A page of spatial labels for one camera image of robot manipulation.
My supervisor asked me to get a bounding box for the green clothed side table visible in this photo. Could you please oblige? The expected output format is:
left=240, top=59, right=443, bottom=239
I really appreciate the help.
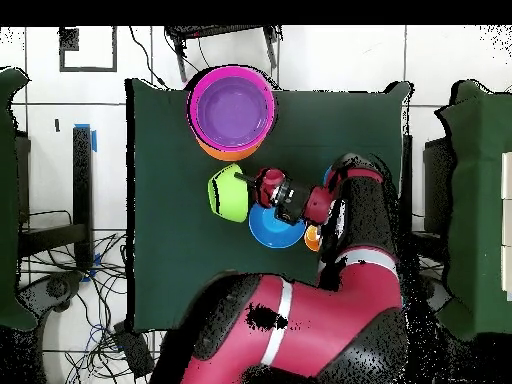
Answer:
left=434, top=78, right=512, bottom=342
left=0, top=66, right=38, bottom=332

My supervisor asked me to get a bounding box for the black square frame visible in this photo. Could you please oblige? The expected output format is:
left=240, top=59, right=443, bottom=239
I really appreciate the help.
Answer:
left=58, top=25, right=119, bottom=74

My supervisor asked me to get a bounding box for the orange cup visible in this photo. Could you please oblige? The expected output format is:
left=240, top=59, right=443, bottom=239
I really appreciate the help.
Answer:
left=303, top=224, right=323, bottom=253

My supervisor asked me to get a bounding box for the black floor box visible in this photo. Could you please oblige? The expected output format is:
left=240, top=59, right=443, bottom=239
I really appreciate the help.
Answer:
left=110, top=321, right=156, bottom=380

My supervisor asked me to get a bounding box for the green bowl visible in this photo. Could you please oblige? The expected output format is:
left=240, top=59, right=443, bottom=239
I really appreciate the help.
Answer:
left=206, top=162, right=251, bottom=224

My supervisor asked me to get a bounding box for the black bench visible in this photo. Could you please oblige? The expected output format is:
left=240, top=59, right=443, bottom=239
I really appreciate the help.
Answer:
left=400, top=133, right=455, bottom=277
left=17, top=125, right=95, bottom=273

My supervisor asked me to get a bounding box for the large pink bowl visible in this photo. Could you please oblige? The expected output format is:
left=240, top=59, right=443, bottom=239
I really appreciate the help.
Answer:
left=184, top=65, right=277, bottom=152

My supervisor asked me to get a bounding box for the large orange bowl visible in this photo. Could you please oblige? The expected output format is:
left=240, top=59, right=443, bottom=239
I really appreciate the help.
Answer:
left=195, top=135, right=265, bottom=163

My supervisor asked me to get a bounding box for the dark green tablecloth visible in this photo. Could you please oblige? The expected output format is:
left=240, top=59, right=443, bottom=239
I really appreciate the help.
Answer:
left=124, top=77, right=413, bottom=336

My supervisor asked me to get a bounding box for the blue tape strip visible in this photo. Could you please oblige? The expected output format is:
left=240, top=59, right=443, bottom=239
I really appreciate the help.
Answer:
left=74, top=123, right=98, bottom=153

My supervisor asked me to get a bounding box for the white drawer unit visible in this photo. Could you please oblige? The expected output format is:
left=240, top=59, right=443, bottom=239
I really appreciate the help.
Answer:
left=500, top=151, right=512, bottom=301

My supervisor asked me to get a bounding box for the black stool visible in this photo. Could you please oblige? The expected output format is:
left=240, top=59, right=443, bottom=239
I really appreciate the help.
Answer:
left=164, top=25, right=284, bottom=84

